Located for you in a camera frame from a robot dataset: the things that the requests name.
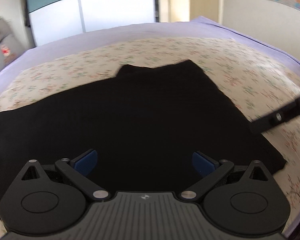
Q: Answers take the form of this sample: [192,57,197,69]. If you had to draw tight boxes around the black pants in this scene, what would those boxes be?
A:
[0,61,286,200]

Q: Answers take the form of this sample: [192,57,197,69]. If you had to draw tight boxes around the cream open bedroom door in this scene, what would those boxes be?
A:
[190,0,224,24]

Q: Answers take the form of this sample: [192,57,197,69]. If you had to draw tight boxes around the floral cream blanket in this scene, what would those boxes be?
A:
[0,36,300,239]

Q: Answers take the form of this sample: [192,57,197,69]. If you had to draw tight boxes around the lavender bed sheet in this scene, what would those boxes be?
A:
[0,16,300,94]

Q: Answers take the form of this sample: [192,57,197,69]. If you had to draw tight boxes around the grey cushioned headboard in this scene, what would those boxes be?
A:
[0,18,26,72]

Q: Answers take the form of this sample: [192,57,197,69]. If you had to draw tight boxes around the white and teal wardrobe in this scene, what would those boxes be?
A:
[27,0,156,46]

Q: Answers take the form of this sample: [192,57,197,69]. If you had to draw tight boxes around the far hallway door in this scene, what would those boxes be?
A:
[158,0,190,23]

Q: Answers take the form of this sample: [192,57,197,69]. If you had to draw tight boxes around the dark shelf with items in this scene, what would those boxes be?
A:
[154,0,160,22]

